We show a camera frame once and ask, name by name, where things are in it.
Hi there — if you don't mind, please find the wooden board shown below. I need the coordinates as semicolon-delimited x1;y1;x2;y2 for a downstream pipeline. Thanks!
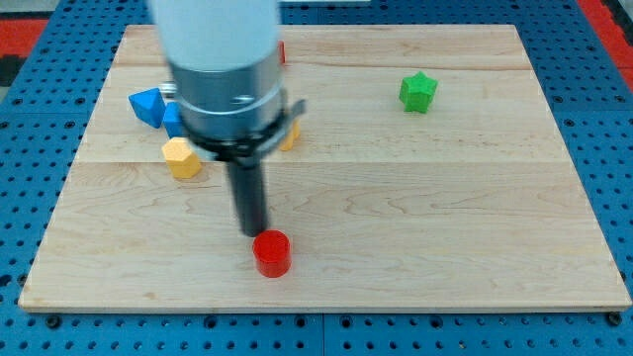
19;25;631;313

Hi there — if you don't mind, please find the green star block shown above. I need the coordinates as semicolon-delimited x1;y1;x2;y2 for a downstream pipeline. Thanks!
399;71;438;114

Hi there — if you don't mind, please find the blue cube block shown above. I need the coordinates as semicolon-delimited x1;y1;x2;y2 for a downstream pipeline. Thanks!
162;102;185;138

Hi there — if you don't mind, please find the yellow hexagon block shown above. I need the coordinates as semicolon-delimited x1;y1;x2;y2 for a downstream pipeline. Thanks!
161;137;202;179

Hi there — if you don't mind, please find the blue triangle block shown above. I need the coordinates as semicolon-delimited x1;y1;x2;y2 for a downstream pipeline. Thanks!
129;88;165;129

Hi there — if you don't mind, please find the red block behind arm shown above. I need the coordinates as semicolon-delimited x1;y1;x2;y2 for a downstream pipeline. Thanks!
278;41;286;65

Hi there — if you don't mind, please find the red cylinder block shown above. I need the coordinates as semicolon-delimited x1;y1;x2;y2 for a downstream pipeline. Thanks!
252;229;292;278

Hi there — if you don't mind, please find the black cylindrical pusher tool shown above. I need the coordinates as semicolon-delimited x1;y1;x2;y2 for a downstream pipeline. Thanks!
227;161;269;237

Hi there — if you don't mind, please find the yellow block behind arm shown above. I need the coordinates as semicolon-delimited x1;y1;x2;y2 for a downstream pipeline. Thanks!
279;120;301;151

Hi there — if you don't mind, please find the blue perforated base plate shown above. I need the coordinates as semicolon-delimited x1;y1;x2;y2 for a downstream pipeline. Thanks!
1;1;632;355

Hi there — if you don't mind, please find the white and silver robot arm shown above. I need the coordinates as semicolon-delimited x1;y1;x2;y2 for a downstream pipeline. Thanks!
147;0;304;163

